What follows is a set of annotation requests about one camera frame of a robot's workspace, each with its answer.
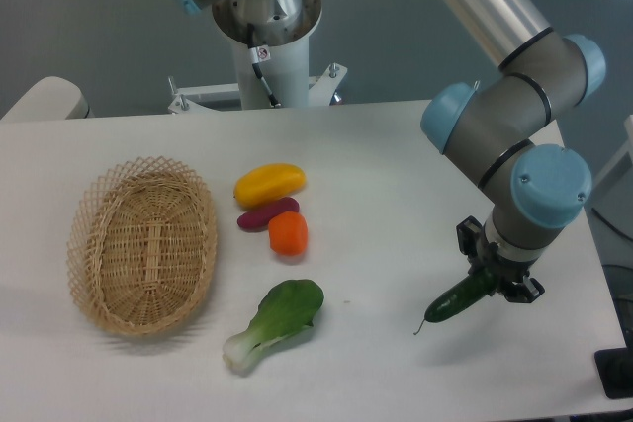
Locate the orange bell pepper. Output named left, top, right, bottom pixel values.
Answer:
left=268, top=211, right=309, bottom=256

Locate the black device at edge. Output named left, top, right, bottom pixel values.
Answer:
left=594, top=348, right=632, bottom=399

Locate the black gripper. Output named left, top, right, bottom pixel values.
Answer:
left=456, top=216, right=544, bottom=303

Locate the white chair back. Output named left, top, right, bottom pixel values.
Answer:
left=1, top=76, right=94, bottom=124

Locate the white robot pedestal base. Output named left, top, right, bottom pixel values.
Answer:
left=168, top=0, right=347, bottom=114

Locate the purple sweet potato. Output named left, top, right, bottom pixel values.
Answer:
left=236, top=197, right=301, bottom=231

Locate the green bok choy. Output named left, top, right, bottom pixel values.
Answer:
left=223, top=279, right=324, bottom=373

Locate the woven wicker basket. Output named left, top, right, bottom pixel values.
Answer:
left=67, top=157, right=218, bottom=337

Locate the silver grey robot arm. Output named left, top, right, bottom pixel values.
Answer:
left=178, top=0, right=606, bottom=303

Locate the black pedestal cable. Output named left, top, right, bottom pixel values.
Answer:
left=245, top=21, right=282, bottom=108

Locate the green cucumber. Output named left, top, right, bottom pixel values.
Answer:
left=413, top=269, right=497, bottom=335

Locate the yellow mango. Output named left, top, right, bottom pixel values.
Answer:
left=233, top=163, right=307, bottom=210

